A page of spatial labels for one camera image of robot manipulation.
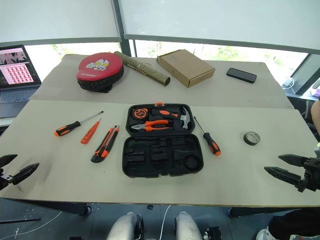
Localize black table frame beam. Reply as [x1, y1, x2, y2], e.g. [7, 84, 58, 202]
[23, 199, 92, 216]
[226, 206, 303, 218]

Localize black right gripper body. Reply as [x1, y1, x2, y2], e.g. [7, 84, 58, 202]
[297, 156, 320, 193]

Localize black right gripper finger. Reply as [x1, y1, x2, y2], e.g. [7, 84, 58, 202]
[264, 166, 301, 189]
[278, 154, 310, 169]

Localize person's black trouser leg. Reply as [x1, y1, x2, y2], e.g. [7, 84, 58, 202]
[269, 208, 320, 239]

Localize grey laptop computer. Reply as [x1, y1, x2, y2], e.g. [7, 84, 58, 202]
[0, 44, 42, 120]

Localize small white device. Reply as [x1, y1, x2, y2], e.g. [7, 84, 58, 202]
[282, 76, 296, 89]

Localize black tool case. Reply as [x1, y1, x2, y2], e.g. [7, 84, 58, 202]
[121, 101, 205, 179]

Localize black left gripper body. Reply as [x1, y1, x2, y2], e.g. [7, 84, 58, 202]
[0, 167, 14, 192]

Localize black orange utility knife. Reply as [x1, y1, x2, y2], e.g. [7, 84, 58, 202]
[90, 124, 121, 164]

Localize claw hammer black orange handle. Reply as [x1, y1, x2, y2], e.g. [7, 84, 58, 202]
[150, 105, 192, 131]

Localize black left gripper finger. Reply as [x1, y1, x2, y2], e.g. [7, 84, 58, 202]
[0, 154, 18, 173]
[11, 162, 40, 186]

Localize silver right robot leg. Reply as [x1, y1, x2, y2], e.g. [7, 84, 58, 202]
[173, 211, 204, 240]

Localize silver left robot leg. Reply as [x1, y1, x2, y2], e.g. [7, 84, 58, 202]
[106, 212, 145, 240]

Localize dark window frame post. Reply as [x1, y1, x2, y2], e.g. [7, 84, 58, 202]
[111, 0, 132, 57]

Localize black electrical tape roll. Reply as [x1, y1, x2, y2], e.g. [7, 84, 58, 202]
[243, 130, 262, 146]

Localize screwdriver black orange handle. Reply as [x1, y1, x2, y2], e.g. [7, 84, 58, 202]
[193, 115, 222, 157]
[53, 110, 105, 138]

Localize black orange tape measure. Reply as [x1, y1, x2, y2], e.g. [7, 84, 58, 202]
[133, 107, 149, 120]

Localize white thin cable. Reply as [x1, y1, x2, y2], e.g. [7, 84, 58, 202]
[159, 204, 172, 240]

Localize white roller blind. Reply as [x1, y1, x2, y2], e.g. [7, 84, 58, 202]
[0, 0, 122, 44]
[118, 0, 320, 55]

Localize red round boxing pad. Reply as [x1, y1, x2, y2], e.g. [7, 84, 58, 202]
[76, 51, 125, 94]

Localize orange tester pen screwdriver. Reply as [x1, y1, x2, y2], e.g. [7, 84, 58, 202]
[80, 117, 103, 145]

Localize brown cardboard box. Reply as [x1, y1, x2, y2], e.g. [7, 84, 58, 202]
[156, 48, 216, 89]

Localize orange handled pliers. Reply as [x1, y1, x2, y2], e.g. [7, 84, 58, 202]
[130, 119, 174, 132]

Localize black smartphone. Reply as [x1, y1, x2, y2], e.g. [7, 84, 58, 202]
[226, 67, 258, 84]

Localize white sneaker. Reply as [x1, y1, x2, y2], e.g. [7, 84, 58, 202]
[255, 225, 276, 240]

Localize rolled green brown mat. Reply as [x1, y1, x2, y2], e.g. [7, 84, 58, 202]
[113, 50, 171, 88]

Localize silver robot leg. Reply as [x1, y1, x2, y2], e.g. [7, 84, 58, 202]
[106, 212, 145, 240]
[173, 211, 204, 240]

